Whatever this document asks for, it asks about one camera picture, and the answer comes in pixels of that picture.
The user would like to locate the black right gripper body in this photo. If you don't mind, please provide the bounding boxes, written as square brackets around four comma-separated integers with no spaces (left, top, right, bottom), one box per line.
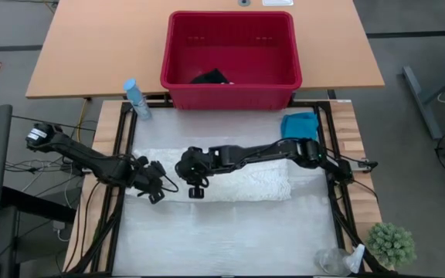
[175,146,220,200]

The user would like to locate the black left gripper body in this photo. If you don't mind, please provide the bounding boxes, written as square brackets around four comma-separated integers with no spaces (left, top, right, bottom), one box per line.
[131,154,168,205]

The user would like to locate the blue cloth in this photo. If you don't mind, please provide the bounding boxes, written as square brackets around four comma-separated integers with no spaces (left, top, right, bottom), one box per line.
[280,111,320,141]

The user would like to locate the blue spray bottle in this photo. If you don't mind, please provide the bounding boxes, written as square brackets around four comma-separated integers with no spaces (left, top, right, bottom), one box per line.
[123,78,153,121]

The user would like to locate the black garment with white tag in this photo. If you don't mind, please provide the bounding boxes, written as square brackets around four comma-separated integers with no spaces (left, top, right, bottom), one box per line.
[189,68,235,86]

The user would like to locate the large red plastic bin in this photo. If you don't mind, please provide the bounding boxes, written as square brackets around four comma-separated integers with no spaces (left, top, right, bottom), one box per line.
[159,10,304,111]

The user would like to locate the light wooden desk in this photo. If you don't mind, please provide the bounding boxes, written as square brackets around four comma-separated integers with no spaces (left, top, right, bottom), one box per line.
[25,0,386,100]

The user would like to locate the clear plastic cup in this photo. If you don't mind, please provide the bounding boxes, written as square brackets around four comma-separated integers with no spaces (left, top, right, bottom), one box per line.
[314,242,366,276]

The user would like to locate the small green potted plant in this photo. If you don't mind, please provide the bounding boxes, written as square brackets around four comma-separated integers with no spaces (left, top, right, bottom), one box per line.
[365,222,418,270]

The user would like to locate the grey metal table leg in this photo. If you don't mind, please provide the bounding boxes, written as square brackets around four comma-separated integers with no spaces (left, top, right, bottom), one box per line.
[402,64,445,140]

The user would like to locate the yellow cable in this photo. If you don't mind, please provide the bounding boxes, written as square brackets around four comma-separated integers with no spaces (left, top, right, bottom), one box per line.
[76,98,89,134]

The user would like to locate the grey cable bundle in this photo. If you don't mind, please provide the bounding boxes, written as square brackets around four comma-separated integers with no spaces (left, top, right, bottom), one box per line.
[5,156,71,175]

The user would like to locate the black aluminium table frame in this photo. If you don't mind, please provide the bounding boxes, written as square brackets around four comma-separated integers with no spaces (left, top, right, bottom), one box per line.
[66,94,397,278]

